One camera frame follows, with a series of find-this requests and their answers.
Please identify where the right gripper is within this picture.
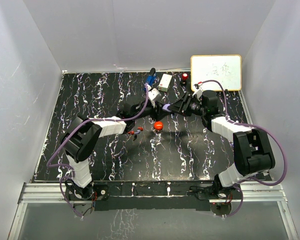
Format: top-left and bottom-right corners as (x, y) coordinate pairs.
(168, 92), (207, 117)

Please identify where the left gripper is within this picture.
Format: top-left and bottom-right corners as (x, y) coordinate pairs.
(133, 101), (170, 122)

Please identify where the purple earbud case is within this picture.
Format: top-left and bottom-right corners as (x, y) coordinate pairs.
(162, 104), (171, 113)

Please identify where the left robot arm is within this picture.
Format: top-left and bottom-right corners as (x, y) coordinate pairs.
(61, 100), (170, 200)

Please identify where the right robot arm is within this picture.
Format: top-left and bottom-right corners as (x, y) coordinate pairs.
(163, 90), (276, 199)

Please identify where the orange earbud case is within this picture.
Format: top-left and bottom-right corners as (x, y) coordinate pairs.
(153, 121), (164, 131)

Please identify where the red black button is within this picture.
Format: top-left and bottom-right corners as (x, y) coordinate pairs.
(180, 72), (189, 85)

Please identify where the white box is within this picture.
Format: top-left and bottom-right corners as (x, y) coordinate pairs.
(158, 73), (172, 92)

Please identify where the blue black tool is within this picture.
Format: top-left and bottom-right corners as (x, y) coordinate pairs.
(145, 67), (156, 87)

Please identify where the white whiteboard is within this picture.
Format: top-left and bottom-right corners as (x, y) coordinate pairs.
(190, 54), (242, 91)

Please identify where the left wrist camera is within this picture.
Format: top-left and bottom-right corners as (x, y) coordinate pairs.
(147, 86), (162, 102)

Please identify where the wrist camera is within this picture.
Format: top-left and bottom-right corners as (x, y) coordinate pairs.
(147, 86), (162, 102)
(192, 81), (204, 100)

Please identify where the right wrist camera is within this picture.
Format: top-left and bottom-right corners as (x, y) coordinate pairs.
(192, 81), (204, 100)

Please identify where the aluminium rail frame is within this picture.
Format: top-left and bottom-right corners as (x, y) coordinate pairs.
(8, 181), (299, 240)

